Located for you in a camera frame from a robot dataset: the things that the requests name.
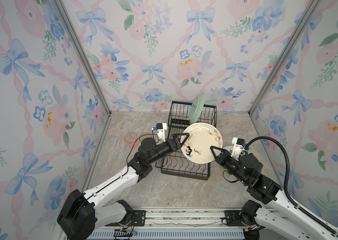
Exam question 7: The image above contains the aluminium corner post right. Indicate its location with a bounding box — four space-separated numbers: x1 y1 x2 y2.
248 0 322 117

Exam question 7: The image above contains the black wire dish rack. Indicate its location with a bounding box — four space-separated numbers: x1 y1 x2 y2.
161 101 217 181

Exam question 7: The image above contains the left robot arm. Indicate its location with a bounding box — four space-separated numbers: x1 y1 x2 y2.
57 133 189 240

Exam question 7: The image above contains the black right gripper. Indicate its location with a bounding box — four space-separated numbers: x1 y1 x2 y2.
211 146 250 187

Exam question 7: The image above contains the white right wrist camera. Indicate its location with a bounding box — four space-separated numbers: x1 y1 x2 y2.
231 138 248 159

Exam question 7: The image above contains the black corrugated cable conduit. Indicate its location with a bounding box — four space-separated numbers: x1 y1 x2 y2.
245 136 338 239

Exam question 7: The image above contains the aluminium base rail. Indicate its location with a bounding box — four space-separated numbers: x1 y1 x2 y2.
57 206 310 240

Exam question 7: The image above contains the yellow glass cup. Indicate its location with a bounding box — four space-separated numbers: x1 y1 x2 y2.
139 133 152 142

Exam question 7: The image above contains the cream plate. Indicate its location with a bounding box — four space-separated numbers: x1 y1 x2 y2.
181 123 223 164

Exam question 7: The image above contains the white plate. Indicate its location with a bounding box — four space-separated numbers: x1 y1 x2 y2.
223 145 235 155

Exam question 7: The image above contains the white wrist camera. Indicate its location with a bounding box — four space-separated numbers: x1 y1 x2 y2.
152 123 168 142
231 138 248 159

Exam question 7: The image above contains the pink glass cup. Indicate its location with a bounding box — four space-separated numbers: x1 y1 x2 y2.
124 132 138 148

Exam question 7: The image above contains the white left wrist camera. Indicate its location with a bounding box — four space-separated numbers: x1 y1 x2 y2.
152 123 168 142

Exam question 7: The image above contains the aluminium corner post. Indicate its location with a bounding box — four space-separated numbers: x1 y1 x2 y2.
51 0 111 117
248 0 322 117

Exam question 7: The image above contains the green plate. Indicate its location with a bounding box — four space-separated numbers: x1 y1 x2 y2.
189 93 205 125

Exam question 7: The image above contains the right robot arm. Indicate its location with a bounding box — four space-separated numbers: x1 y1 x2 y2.
210 146 338 240

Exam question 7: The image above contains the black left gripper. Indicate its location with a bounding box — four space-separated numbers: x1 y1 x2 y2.
147 133 187 167

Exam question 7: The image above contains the aluminium corner post left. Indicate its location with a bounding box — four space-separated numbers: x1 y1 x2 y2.
51 0 111 117

